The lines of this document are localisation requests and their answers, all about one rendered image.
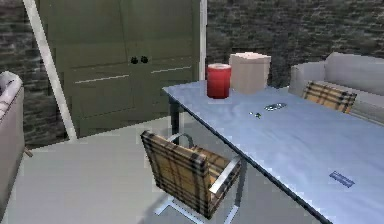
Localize pale blue dining table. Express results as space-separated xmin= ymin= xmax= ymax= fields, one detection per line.
xmin=162 ymin=79 xmax=384 ymax=224

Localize red cylinder container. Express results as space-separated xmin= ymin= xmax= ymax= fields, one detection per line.
xmin=206 ymin=63 xmax=232 ymax=100

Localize beige box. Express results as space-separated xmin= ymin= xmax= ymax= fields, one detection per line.
xmin=228 ymin=51 xmax=272 ymax=95

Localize olive green double door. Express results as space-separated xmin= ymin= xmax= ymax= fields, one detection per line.
xmin=34 ymin=0 xmax=202 ymax=139

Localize small silver keys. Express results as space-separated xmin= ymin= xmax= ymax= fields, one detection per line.
xmin=264 ymin=102 xmax=288 ymax=112

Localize pale grey sofa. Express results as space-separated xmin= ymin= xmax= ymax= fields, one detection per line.
xmin=288 ymin=51 xmax=384 ymax=125

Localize small blue card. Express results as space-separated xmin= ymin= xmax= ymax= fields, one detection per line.
xmin=328 ymin=170 xmax=356 ymax=189

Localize grey armchair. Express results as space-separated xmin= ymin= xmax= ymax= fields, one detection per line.
xmin=0 ymin=70 xmax=34 ymax=218

